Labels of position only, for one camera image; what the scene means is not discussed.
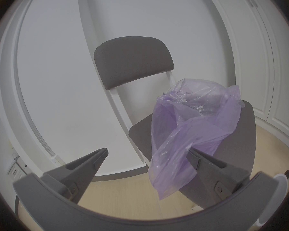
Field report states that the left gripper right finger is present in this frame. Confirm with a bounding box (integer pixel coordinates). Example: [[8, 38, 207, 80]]
[[186, 147, 251, 208]]

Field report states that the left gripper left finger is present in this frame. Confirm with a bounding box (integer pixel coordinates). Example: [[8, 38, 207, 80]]
[[42, 148, 109, 204]]

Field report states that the purple plastic bag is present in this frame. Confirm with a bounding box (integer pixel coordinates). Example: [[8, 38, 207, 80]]
[[148, 78, 245, 201]]

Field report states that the white trash bin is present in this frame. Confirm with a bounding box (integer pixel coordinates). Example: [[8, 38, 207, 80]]
[[255, 173, 289, 227]]

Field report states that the grey padded white chair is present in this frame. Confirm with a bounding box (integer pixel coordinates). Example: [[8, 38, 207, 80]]
[[93, 36, 257, 210]]

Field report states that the white wardrobe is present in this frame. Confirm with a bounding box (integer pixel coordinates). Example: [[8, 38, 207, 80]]
[[203, 0, 289, 142]]

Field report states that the white wall socket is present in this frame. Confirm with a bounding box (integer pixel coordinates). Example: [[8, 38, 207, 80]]
[[7, 153, 27, 178]]

